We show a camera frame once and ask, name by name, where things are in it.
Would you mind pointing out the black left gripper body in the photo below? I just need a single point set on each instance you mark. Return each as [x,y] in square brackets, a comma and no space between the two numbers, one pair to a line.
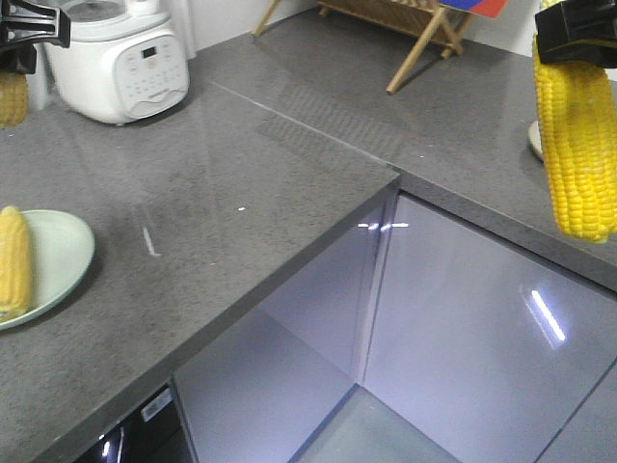
[23,25]

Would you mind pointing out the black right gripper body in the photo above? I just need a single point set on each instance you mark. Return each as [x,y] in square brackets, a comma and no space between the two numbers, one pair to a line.
[577,31]

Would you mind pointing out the yellow corn cob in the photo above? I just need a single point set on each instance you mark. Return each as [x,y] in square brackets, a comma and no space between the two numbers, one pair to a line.
[576,112]
[16,264]

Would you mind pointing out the light green round plate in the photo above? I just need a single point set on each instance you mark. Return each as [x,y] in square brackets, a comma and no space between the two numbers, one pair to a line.
[63,247]

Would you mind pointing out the red blue board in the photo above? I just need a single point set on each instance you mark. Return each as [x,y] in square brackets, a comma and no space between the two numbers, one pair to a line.
[487,8]

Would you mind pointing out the white rice cooker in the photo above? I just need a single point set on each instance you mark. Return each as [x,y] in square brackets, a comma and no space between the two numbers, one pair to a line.
[124,63]

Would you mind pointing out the pale patched corn cob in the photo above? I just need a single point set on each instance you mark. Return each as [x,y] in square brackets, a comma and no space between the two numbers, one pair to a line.
[14,98]

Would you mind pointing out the grey cabinet door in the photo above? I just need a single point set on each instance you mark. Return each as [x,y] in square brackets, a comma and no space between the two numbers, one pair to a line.
[261,389]

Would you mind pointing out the grey side cabinet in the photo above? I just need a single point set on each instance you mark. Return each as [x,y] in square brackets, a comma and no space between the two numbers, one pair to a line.
[484,349]

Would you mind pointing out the wooden folding rack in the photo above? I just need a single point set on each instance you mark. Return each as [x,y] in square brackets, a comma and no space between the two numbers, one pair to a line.
[382,47]

